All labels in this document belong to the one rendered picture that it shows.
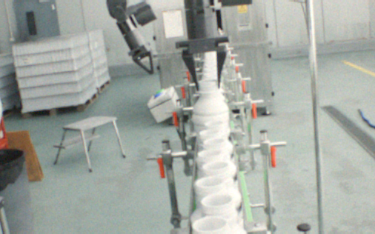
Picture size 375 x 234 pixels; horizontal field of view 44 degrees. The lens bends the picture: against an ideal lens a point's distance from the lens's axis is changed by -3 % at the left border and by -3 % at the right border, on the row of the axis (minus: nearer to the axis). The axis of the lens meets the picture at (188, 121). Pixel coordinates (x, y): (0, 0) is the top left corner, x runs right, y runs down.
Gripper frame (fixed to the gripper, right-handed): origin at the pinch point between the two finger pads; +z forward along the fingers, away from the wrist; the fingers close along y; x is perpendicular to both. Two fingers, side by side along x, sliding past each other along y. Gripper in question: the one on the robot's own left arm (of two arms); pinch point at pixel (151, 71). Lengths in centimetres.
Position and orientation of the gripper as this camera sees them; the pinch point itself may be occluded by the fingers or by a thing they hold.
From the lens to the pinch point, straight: 159.5
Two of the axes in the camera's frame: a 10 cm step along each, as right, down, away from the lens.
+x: -8.9, 4.3, 1.4
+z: 4.5, 8.7, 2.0
